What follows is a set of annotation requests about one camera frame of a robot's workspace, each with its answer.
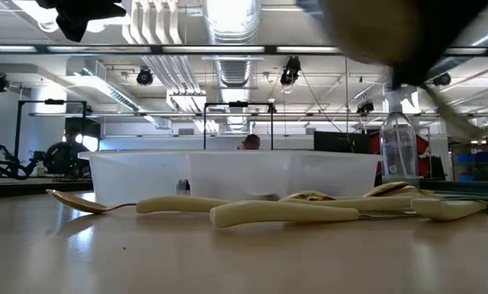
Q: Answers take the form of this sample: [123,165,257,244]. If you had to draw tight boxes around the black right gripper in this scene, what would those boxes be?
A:
[390,0,488,89]

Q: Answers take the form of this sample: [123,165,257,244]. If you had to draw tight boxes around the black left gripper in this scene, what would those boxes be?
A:
[34,0,128,43]

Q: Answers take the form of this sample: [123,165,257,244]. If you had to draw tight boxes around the gold spoon green handle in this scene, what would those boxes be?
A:
[443,198,488,210]
[363,180,423,199]
[321,0,485,139]

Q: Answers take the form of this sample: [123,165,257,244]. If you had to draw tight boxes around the clear plastic compartment tray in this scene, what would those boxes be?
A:
[77,149,384,206]

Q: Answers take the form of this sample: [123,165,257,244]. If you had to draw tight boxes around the black horizontal rig beam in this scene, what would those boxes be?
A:
[0,43,488,57]

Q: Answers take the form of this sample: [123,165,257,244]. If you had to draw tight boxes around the clear spray bottle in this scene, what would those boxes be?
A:
[379,85,420,188]

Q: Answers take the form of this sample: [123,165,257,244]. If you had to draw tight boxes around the large black monitor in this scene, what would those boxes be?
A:
[312,130,382,154]

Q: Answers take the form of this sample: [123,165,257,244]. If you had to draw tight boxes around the small black monitor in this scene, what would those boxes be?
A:
[65,117,102,140]

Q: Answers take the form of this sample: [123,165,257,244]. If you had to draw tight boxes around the blue bin shelving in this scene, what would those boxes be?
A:
[450,140,488,184]

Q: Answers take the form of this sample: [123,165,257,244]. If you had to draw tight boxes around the person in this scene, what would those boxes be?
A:
[43,129,92,177]
[238,133,262,151]

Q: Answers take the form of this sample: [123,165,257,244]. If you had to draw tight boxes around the black distant robot arms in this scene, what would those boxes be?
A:
[0,143,47,181]

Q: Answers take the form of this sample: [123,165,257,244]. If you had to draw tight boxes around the black rectangular gantry frame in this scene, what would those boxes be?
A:
[203,100,275,151]
[13,98,88,165]

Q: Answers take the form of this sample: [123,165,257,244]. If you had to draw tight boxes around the black table frame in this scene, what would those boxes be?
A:
[418,179,488,192]

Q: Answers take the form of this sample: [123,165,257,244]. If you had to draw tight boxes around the green handled knife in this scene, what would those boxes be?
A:
[429,188,488,202]

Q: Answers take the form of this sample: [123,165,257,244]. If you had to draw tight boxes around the cream handled knife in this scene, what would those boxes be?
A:
[410,197,488,223]
[281,195,417,213]
[208,199,412,229]

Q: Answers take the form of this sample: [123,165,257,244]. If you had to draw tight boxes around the gold spoon cream handle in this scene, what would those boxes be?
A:
[279,189,338,203]
[45,188,233,216]

